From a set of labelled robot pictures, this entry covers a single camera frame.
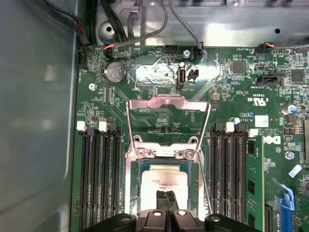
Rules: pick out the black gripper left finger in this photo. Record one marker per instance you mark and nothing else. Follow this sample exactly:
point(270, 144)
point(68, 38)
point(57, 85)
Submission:
point(149, 222)

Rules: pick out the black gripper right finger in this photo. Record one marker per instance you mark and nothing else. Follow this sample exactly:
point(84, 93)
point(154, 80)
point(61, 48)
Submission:
point(188, 222)

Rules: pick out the silver green CPU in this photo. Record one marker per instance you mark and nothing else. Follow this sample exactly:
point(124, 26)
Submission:
point(149, 183)

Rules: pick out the metal socket cover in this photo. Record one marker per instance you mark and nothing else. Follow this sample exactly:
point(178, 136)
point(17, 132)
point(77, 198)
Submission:
point(169, 102)

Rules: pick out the CPU socket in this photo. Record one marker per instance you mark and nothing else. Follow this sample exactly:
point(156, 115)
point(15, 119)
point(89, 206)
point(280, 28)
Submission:
point(132, 188)

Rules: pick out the black RAM slot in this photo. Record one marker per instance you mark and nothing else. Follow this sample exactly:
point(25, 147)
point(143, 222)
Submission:
point(117, 181)
point(237, 174)
point(225, 174)
point(85, 181)
point(96, 181)
point(106, 181)
point(214, 174)

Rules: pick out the black expansion slot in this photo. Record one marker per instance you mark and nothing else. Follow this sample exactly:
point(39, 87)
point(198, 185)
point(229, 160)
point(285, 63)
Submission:
point(268, 220)

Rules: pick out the blue expansion slot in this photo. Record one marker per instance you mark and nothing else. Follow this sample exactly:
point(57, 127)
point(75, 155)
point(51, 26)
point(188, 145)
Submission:
point(286, 203)

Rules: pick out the green motherboard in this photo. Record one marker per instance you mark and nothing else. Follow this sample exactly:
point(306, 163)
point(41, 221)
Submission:
point(241, 101)

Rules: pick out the internal USB port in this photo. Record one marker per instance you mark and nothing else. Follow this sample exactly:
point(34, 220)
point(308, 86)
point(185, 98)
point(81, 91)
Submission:
point(181, 77)

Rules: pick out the black PC case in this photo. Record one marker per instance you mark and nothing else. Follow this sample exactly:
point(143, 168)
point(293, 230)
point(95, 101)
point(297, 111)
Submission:
point(36, 120)

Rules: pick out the round coin battery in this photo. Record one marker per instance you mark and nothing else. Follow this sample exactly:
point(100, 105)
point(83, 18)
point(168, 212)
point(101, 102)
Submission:
point(115, 73)

